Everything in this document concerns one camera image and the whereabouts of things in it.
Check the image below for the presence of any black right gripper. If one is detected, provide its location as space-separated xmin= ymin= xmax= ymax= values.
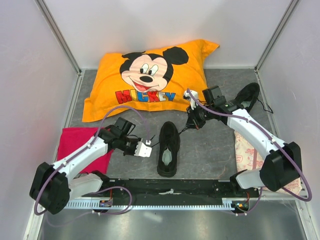
xmin=184 ymin=102 xmax=214 ymax=130

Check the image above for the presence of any black shoe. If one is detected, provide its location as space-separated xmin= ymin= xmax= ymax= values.
xmin=234 ymin=82 xmax=260 ymax=113
xmin=157 ymin=121 xmax=180 ymax=178

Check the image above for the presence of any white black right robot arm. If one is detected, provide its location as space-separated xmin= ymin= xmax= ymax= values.
xmin=183 ymin=86 xmax=302 ymax=197

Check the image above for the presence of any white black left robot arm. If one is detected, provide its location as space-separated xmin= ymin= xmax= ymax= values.
xmin=29 ymin=117 xmax=143 ymax=216

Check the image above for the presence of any orange Mickey pillow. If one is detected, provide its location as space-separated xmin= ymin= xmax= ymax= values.
xmin=82 ymin=39 xmax=219 ymax=123

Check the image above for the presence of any magenta folded cloth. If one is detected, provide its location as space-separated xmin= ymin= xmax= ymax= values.
xmin=57 ymin=127 xmax=114 ymax=174

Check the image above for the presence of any cream pink cartoon pouch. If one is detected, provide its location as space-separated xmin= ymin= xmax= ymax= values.
xmin=234 ymin=131 xmax=302 ymax=195

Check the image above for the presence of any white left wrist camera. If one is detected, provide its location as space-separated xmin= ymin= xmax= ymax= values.
xmin=133 ymin=141 xmax=152 ymax=158

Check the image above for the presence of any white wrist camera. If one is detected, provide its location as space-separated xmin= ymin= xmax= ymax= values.
xmin=133 ymin=141 xmax=152 ymax=158
xmin=183 ymin=89 xmax=200 ymax=110

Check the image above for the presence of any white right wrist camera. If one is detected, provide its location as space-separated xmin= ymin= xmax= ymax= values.
xmin=183 ymin=89 xmax=200 ymax=110

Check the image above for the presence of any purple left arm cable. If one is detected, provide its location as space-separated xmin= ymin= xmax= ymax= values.
xmin=34 ymin=104 xmax=152 ymax=216

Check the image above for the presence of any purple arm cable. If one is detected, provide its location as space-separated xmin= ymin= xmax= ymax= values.
xmin=186 ymin=87 xmax=313 ymax=202
xmin=34 ymin=104 xmax=152 ymax=216

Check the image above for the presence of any aluminium slotted rail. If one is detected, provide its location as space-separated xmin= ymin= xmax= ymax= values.
xmin=65 ymin=195 xmax=247 ymax=210

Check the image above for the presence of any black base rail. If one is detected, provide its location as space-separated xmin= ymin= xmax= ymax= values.
xmin=82 ymin=177 xmax=259 ymax=204

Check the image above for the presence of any left aluminium frame post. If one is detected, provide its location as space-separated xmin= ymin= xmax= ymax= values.
xmin=35 ymin=0 xmax=82 ymax=75

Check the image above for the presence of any aluminium frame post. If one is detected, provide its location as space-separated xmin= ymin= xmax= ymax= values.
xmin=254 ymin=0 xmax=300 ymax=73
xmin=35 ymin=0 xmax=82 ymax=75

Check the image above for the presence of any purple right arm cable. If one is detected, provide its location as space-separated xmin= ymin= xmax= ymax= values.
xmin=186 ymin=87 xmax=313 ymax=202

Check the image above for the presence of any right aluminium frame post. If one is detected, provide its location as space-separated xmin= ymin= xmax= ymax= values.
xmin=254 ymin=0 xmax=300 ymax=73

